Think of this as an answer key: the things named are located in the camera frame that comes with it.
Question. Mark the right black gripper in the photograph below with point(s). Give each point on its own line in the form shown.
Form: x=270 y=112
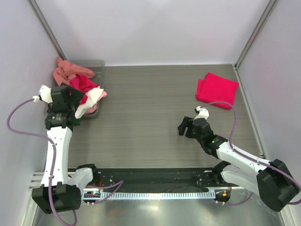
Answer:
x=182 y=127

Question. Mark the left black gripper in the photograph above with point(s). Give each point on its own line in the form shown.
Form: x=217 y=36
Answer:
x=76 y=96

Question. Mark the white and green t shirt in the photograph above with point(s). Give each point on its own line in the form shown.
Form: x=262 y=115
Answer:
x=89 y=100

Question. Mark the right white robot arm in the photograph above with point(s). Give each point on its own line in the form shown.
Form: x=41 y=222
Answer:
x=270 y=180

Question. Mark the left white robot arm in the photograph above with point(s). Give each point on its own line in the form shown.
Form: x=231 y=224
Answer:
x=58 y=191

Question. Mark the crimson red t shirt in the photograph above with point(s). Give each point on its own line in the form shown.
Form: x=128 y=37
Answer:
x=82 y=83

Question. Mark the light pink t shirt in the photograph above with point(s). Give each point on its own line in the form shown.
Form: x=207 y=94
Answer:
x=94 y=108

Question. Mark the salmon pink t shirt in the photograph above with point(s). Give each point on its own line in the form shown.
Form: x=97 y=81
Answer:
x=66 y=71

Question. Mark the grey plastic bin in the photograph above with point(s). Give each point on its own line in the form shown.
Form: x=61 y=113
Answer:
x=100 y=70

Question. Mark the folded magenta t shirt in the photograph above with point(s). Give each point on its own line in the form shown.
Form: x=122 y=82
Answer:
x=215 y=88

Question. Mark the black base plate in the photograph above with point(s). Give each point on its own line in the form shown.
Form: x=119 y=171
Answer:
x=160 y=180

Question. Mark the aluminium front rail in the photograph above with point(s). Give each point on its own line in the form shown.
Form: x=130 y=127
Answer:
x=36 y=180

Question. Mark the left aluminium frame post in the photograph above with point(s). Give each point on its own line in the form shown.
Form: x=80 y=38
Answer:
x=46 y=27

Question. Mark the aluminium frame post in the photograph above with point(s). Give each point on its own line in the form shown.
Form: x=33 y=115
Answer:
x=258 y=27
x=46 y=27

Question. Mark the slotted cable duct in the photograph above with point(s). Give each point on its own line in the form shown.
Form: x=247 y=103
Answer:
x=94 y=195

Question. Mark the right aluminium frame post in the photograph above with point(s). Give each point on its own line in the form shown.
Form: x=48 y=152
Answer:
x=258 y=27

